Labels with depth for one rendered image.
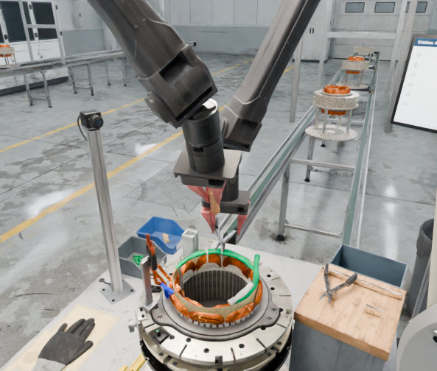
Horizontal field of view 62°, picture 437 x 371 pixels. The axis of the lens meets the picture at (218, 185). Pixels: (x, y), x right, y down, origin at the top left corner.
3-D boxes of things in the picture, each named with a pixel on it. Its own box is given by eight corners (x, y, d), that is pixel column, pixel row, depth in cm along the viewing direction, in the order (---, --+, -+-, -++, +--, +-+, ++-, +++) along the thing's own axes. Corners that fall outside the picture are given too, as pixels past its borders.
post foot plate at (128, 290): (136, 291, 123) (135, 290, 123) (112, 305, 117) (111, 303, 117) (123, 279, 129) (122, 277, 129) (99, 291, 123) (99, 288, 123)
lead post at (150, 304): (143, 311, 73) (137, 263, 68) (152, 302, 75) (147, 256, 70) (149, 314, 72) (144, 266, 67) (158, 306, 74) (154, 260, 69)
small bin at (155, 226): (188, 238, 152) (187, 222, 149) (173, 256, 141) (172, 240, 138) (154, 230, 158) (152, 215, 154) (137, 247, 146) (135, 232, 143)
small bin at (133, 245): (169, 260, 138) (168, 244, 135) (149, 283, 127) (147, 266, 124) (133, 251, 144) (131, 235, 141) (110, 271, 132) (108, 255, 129)
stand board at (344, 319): (323, 269, 93) (324, 262, 92) (404, 298, 83) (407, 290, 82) (292, 319, 78) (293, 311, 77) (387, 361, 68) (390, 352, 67)
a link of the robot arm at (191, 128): (191, 118, 48) (225, 101, 50) (164, 99, 52) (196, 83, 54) (200, 157, 53) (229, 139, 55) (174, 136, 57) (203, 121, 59)
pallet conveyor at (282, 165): (348, 82, 927) (353, 50, 893) (374, 85, 906) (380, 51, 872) (209, 356, 191) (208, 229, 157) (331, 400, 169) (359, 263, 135)
